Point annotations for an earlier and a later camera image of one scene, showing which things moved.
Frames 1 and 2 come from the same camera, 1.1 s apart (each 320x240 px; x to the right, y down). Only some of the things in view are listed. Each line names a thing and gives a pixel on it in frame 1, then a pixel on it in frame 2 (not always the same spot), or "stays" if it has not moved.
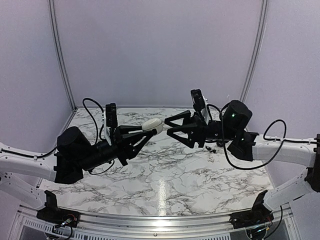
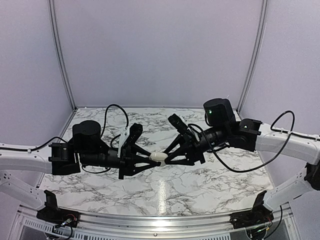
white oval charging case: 155,123 -> 159,157
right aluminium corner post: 257,50 stays
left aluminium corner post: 52,13 stays
